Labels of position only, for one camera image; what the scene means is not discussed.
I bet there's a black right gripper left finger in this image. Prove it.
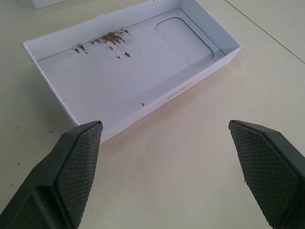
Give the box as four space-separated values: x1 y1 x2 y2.
0 120 104 229

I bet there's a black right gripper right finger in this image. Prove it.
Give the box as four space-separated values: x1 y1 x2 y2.
228 119 305 229

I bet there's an orange phone box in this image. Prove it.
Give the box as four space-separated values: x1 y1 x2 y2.
22 0 243 145

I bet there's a white cardboard lid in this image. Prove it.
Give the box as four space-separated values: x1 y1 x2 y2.
32 0 59 10

